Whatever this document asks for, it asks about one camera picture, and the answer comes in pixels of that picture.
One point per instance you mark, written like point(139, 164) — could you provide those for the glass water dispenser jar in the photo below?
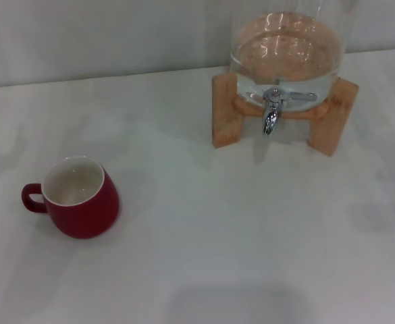
point(285, 50)

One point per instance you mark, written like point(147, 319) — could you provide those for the red ceramic cup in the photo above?
point(82, 216)

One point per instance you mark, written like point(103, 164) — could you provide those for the wooden dispenser stand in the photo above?
point(222, 111)

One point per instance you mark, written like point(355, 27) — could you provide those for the chrome faucet tap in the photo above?
point(270, 118)

